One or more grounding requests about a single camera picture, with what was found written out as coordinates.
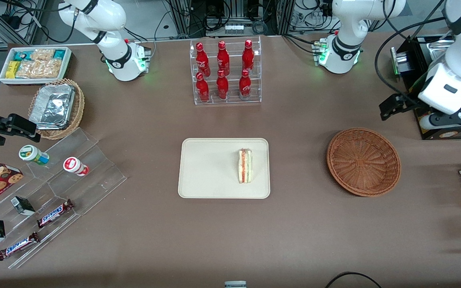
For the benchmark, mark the small steel pan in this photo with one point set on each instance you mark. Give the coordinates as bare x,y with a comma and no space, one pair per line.
436,48

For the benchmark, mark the stack of foil trays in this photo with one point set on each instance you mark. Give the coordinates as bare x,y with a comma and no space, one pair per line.
52,107

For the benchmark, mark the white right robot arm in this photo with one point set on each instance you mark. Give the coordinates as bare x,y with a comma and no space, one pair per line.
114,48

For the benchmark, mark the grey device at table edge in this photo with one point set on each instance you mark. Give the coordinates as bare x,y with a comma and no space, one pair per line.
235,284

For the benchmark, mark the Snickers chocolate bar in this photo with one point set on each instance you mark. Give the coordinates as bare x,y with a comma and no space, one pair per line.
54,213
18,245

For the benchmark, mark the large clear cracker bag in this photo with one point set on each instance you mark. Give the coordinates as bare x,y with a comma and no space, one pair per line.
38,68

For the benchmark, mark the clear acrylic bottle rack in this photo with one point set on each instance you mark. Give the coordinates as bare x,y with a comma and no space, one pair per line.
232,48

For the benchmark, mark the light tan wicker basket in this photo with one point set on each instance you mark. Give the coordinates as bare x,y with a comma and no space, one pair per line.
79,108

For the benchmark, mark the white bottle with red label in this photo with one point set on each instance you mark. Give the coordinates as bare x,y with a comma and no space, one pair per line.
75,166

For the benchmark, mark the brown round wicker basket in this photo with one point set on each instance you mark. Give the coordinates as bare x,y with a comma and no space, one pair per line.
366,164

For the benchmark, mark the teal snack packet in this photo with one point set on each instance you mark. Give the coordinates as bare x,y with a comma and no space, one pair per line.
21,55
60,54

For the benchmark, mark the white plastic snack bin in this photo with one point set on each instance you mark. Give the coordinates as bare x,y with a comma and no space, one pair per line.
3,80

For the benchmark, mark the silver plate on black bracket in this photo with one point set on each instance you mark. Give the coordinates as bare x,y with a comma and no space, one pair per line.
400,60

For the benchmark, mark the clear acrylic stepped display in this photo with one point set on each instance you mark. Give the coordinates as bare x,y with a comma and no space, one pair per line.
94,176

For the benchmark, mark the red cola bottle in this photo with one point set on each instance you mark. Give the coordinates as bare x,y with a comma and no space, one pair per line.
202,88
202,60
245,85
222,86
248,56
223,58

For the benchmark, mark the triangle sandwich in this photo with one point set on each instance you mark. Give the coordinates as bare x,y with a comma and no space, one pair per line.
245,166

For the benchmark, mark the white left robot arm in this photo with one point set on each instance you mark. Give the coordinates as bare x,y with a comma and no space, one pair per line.
454,76

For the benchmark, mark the white bottle with green cap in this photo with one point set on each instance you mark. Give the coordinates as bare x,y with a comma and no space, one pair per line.
33,154

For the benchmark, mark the small clear cracker bag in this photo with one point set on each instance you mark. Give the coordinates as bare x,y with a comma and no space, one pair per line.
42,54

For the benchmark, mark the white power strip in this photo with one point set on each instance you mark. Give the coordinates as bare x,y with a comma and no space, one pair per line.
233,28

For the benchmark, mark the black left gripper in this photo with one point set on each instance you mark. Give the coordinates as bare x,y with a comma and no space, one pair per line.
408,103

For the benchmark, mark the small black box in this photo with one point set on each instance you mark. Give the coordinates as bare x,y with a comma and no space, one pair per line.
23,205

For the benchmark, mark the beige plastic serving tray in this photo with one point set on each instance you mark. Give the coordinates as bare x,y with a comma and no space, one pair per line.
210,168

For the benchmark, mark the yellow snack packet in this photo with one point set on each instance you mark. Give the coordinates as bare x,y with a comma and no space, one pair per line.
12,69

